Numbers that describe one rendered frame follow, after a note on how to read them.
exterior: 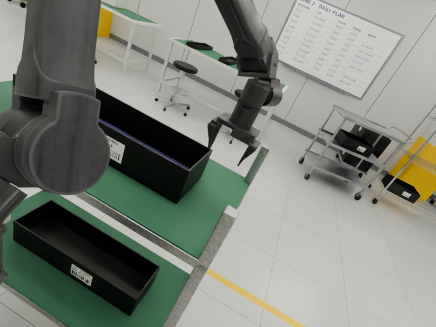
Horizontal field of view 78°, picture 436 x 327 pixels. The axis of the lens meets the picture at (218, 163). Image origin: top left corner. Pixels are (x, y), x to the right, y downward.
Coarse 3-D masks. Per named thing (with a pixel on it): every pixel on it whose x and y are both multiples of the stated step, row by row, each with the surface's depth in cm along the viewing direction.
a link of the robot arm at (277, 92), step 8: (272, 56) 57; (272, 64) 58; (240, 72) 61; (272, 72) 58; (272, 80) 64; (280, 88) 68; (272, 96) 64; (280, 96) 67; (264, 104) 65; (272, 104) 67
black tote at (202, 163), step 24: (96, 96) 88; (120, 120) 89; (144, 120) 86; (120, 144) 71; (168, 144) 86; (192, 144) 83; (120, 168) 74; (144, 168) 72; (168, 168) 69; (192, 168) 69; (168, 192) 72
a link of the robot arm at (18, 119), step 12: (24, 108) 28; (36, 108) 28; (12, 120) 26; (24, 120) 25; (0, 132) 23; (12, 132) 25; (0, 144) 23; (12, 144) 24; (0, 156) 23; (12, 156) 24; (0, 168) 23; (12, 168) 24; (12, 180) 24; (24, 180) 25
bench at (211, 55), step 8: (176, 40) 382; (184, 40) 409; (192, 40) 439; (168, 48) 388; (192, 48) 377; (168, 56) 393; (208, 56) 372; (216, 56) 395; (224, 64) 369; (160, 80) 411; (168, 80) 432; (160, 88) 420; (192, 96) 403; (208, 104) 400; (224, 112) 396; (272, 112) 438; (264, 120) 381; (264, 128) 452
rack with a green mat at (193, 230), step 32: (0, 96) 83; (256, 160) 92; (96, 192) 65; (128, 192) 69; (192, 192) 80; (224, 192) 86; (96, 224) 131; (128, 224) 63; (160, 224) 64; (192, 224) 68; (224, 224) 54; (32, 256) 107; (160, 256) 129; (192, 256) 61; (32, 288) 98; (64, 288) 102; (160, 288) 116; (192, 288) 64; (64, 320) 93; (96, 320) 97; (128, 320) 101; (160, 320) 105
